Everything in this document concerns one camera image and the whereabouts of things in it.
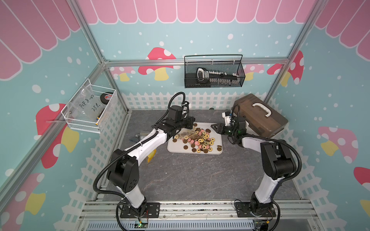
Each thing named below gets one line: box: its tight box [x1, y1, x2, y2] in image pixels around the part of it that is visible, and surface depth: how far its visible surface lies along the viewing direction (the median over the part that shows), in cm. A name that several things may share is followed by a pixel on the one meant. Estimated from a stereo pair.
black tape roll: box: [100, 91, 114, 105], surface depth 82 cm
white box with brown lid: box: [233, 93, 289, 139], surface depth 94 cm
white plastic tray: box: [167, 122, 224, 155], surface depth 101 cm
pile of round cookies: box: [172, 127, 216, 154], surface depth 101 cm
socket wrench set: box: [196, 67, 240, 85], surface depth 91 cm
